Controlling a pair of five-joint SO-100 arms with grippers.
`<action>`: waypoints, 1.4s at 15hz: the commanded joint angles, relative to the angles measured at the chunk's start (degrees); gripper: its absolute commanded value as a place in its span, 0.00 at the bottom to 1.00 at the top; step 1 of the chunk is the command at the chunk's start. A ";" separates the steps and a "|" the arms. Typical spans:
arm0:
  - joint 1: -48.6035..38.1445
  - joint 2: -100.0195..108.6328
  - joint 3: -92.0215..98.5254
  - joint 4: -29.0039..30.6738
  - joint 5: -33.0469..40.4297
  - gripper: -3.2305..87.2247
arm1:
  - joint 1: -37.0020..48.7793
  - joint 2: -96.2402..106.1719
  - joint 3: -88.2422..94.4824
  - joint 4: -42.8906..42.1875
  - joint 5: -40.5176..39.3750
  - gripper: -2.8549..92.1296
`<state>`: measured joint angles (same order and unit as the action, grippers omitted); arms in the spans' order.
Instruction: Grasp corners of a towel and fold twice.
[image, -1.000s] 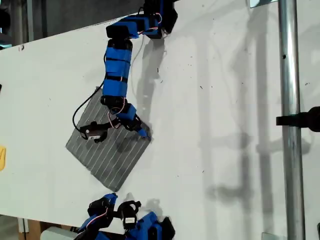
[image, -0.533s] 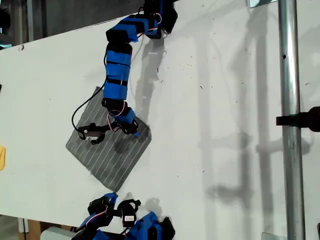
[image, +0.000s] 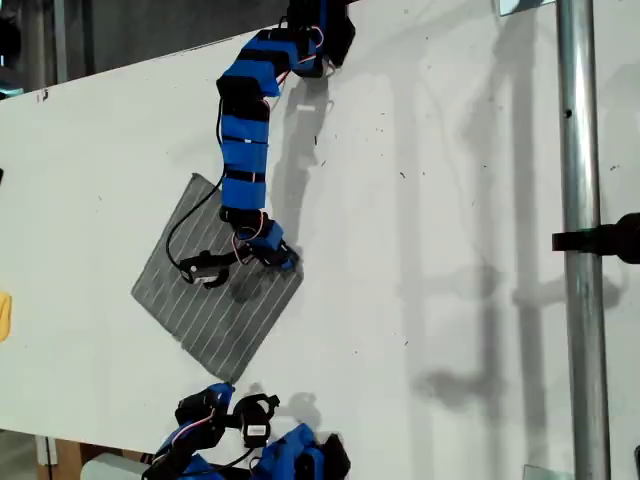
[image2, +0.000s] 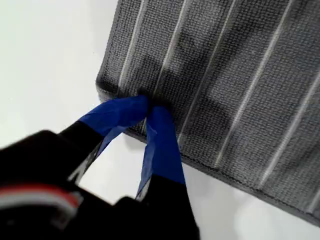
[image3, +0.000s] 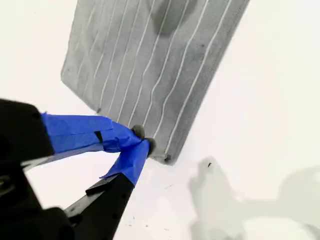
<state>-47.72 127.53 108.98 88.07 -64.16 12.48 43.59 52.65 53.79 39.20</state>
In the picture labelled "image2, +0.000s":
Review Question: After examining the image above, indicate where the grey striped towel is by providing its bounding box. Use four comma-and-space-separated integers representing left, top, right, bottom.
95, 0, 320, 227

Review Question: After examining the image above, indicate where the red white wire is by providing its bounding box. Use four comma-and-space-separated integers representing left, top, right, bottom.
0, 183, 84, 216

